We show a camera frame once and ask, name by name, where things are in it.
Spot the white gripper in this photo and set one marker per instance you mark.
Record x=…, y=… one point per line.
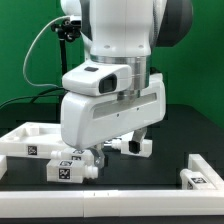
x=89, y=121

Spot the white square table top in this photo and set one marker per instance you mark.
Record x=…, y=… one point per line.
x=34, y=140

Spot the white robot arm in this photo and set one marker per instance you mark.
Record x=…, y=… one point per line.
x=126, y=31

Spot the fiducial marker sheet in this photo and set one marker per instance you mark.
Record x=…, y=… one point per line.
x=113, y=138

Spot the white U-shaped obstacle fence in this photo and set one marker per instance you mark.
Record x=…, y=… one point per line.
x=203, y=199

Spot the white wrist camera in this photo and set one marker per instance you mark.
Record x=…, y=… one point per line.
x=95, y=79

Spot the black camera on stand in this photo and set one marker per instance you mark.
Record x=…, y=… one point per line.
x=67, y=32

